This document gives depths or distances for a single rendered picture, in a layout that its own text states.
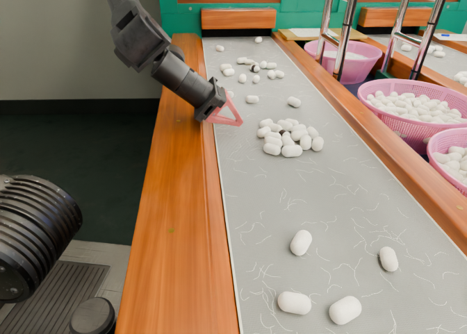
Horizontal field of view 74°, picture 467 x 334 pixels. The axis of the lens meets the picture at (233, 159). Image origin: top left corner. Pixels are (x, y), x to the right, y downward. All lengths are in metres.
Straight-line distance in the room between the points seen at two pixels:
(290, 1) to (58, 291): 1.26
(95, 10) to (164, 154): 1.87
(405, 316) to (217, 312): 0.20
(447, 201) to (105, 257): 0.68
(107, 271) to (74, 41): 1.90
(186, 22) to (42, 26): 1.31
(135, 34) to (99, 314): 0.47
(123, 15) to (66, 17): 1.81
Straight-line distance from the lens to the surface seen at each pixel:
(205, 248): 0.39
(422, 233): 0.51
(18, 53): 2.64
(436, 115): 0.88
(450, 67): 1.29
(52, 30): 2.49
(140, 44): 0.57
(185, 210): 0.43
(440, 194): 0.55
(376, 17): 1.54
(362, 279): 0.42
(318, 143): 0.61
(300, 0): 1.47
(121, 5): 0.65
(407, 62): 1.18
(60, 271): 0.81
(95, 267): 0.79
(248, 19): 1.35
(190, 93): 0.59
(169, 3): 1.39
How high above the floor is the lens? 1.06
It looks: 35 degrees down
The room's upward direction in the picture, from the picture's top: 1 degrees clockwise
